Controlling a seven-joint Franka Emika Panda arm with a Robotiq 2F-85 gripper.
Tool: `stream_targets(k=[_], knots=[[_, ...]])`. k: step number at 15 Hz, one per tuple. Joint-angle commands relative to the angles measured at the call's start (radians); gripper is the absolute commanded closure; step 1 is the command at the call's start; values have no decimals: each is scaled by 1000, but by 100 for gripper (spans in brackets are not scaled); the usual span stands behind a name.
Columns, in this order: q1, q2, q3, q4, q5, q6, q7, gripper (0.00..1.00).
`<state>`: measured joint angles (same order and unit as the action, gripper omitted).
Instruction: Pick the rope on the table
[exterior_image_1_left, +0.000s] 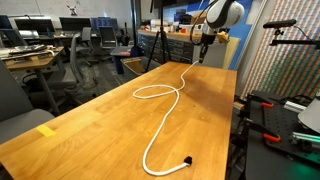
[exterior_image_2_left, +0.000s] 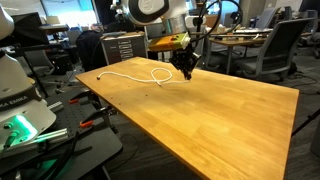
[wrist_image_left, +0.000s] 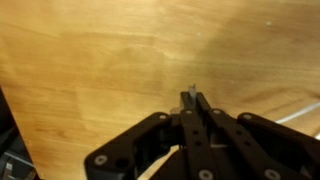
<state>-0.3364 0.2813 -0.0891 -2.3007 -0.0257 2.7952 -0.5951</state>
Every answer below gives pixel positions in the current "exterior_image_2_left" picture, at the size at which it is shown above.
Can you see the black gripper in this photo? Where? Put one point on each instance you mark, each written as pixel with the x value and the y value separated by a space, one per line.
pixel 185 57

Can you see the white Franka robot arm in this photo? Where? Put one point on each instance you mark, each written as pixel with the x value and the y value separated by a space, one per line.
pixel 20 100

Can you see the brown cardboard box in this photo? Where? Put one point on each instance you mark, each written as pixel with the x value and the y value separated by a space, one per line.
pixel 211 23

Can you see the wooden office desk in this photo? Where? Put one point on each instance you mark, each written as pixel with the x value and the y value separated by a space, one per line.
pixel 233 40

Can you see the gray labelled drawer cabinet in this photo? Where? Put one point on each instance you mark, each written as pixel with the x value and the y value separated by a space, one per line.
pixel 113 53

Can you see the gray high-back office chair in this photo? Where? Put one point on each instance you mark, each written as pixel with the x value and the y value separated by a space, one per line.
pixel 266 18

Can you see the gray swivel office chair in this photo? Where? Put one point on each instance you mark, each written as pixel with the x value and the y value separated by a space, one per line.
pixel 283 43

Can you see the black office chair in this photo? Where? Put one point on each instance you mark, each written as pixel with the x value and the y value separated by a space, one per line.
pixel 90 50

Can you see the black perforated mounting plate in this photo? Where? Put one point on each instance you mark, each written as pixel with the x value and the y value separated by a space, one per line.
pixel 71 115

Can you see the black computer tower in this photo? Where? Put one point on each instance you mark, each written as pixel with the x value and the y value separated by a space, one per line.
pixel 61 65

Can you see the black tripod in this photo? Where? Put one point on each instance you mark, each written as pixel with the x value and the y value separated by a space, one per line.
pixel 305 123

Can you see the bright window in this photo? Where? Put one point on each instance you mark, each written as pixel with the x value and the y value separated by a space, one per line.
pixel 71 15

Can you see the aluminum extrusion bar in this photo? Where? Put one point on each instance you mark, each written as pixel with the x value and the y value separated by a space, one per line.
pixel 56 106
pixel 53 135

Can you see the large black monitor back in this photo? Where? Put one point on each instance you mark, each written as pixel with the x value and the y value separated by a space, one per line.
pixel 25 30

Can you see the yellow wrist camera mount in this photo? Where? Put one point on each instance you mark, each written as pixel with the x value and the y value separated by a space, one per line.
pixel 166 42

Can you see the black camera on mount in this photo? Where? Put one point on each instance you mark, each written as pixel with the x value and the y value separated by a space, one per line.
pixel 117 14

